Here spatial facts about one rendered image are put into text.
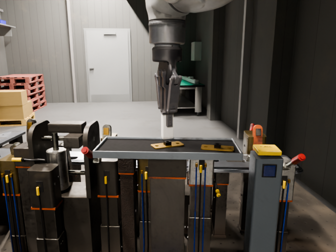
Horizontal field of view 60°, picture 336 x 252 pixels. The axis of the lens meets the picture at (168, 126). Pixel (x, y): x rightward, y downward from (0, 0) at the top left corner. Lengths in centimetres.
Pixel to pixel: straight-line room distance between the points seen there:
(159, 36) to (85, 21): 856
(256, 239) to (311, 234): 52
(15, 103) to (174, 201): 594
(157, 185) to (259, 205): 27
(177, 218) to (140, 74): 840
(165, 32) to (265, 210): 52
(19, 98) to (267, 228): 604
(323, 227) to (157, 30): 107
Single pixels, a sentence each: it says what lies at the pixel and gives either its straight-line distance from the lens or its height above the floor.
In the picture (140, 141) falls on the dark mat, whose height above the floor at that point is 116.
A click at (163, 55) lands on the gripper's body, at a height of 140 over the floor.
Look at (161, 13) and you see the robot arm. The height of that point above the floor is 149.
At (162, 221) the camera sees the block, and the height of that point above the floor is 96.
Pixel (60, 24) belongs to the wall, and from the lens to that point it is 938.
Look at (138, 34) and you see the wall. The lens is 911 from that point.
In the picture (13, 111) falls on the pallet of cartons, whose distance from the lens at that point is 664.
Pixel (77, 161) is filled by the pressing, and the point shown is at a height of 100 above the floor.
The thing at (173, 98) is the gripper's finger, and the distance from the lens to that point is 71.
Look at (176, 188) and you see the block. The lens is 78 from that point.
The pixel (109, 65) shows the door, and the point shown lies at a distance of 908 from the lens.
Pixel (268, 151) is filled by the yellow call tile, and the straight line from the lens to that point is 78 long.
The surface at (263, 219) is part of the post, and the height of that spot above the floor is 97.
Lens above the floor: 139
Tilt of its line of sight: 14 degrees down
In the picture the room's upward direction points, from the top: straight up
